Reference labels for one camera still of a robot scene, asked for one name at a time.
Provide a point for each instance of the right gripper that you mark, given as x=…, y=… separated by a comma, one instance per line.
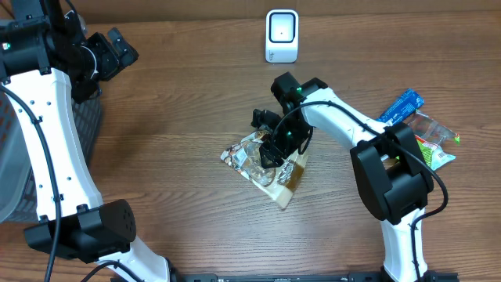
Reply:
x=286, y=148

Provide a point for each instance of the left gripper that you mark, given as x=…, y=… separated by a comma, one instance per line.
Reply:
x=112, y=59

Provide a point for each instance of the beige cookie bag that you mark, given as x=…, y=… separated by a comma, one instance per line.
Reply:
x=278, y=183

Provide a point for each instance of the blue Oreo packet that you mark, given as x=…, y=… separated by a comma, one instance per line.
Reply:
x=405, y=105

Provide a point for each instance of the green snack bag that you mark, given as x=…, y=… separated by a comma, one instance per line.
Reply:
x=430, y=137

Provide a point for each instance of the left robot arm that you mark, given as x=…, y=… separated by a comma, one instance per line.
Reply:
x=104, y=236

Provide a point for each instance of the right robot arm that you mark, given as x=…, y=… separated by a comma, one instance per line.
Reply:
x=392, y=178

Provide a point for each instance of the white barcode scanner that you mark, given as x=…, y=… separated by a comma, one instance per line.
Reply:
x=281, y=37

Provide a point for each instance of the grey plastic shopping basket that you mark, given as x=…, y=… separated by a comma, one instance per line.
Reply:
x=15, y=176

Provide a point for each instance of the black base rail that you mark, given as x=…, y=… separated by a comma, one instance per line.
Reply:
x=351, y=277

